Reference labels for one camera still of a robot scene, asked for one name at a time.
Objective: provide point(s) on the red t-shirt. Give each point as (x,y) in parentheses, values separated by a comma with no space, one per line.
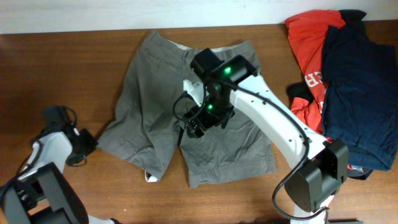
(306,35)

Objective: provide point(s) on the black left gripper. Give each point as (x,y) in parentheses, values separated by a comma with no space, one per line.
(92,143)

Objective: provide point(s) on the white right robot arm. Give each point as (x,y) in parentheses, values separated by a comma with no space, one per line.
(318,167)

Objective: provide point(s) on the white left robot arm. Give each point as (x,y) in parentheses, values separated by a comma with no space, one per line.
(39,193)

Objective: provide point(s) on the grey cargo shorts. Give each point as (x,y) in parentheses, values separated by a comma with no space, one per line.
(147,130)

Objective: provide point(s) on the navy blue garment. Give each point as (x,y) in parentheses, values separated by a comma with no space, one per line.
(361,99)

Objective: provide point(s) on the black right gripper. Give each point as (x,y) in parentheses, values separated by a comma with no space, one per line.
(204,121)

